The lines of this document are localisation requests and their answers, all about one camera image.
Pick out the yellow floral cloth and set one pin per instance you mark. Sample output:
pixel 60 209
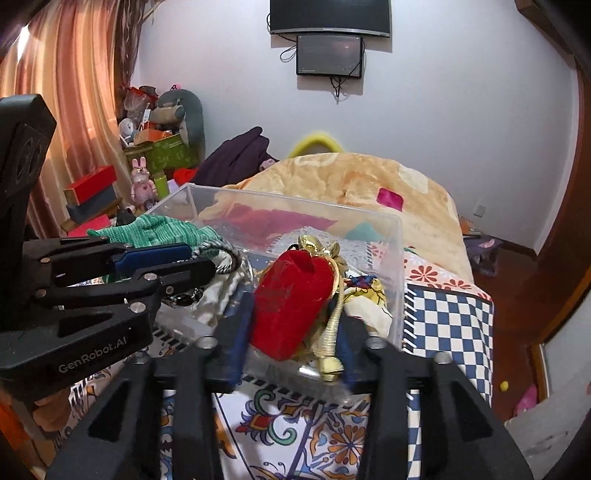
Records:
pixel 369 295

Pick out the orange flat item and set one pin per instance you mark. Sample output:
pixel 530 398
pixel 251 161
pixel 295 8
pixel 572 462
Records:
pixel 466 227

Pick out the pink soft item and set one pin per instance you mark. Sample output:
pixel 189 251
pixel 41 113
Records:
pixel 526 400

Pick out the red flat box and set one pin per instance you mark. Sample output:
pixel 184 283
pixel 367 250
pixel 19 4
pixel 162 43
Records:
pixel 90 184

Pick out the grey flat box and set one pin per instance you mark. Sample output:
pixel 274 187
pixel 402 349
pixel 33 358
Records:
pixel 92 207

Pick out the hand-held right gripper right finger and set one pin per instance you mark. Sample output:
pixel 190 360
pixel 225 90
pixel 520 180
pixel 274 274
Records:
pixel 348 364

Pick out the small black wall monitor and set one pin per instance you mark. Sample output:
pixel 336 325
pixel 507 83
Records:
pixel 328 55

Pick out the striped orange curtain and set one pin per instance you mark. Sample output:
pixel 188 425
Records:
pixel 78 92

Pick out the green cylinder bottle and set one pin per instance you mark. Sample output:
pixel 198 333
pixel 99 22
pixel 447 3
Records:
pixel 161 187

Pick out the wooden door frame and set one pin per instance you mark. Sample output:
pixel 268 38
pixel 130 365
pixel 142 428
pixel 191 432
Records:
pixel 568 207

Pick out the green knit pouch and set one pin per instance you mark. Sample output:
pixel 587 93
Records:
pixel 152 230

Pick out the red cloth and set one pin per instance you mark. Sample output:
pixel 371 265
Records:
pixel 184 174

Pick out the green cardboard box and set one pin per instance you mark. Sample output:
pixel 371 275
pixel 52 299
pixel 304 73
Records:
pixel 166 154

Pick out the large black wall television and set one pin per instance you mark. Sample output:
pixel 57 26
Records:
pixel 330 16

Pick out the tile-patterned blanket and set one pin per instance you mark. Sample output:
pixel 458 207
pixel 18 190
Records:
pixel 443 323

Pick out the purple bag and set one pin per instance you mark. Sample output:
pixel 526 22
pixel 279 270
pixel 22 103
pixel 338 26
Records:
pixel 482 254

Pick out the pile of toys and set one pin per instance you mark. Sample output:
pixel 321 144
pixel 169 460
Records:
pixel 136 115

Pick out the grey plush toy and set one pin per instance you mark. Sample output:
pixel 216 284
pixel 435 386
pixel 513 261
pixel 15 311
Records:
pixel 189 115

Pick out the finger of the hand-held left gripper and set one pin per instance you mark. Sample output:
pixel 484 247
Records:
pixel 184 274
pixel 152 258

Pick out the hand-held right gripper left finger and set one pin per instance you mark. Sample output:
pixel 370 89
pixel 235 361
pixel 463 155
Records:
pixel 240 332

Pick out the white appliance with stickers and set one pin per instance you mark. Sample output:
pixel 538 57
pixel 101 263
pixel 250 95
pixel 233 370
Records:
pixel 554 415

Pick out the yellow fleece blanket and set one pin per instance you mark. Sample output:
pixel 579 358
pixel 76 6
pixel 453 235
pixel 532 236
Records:
pixel 351 177

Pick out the white wall socket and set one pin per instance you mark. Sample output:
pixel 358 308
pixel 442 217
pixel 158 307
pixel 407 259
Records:
pixel 480 210

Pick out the pink rabbit figure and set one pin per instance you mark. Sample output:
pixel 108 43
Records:
pixel 142 184

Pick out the dark purple garment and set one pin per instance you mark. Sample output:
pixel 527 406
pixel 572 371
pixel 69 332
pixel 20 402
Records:
pixel 235 157

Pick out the clear plastic storage box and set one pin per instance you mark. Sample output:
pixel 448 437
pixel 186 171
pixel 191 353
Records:
pixel 378 258

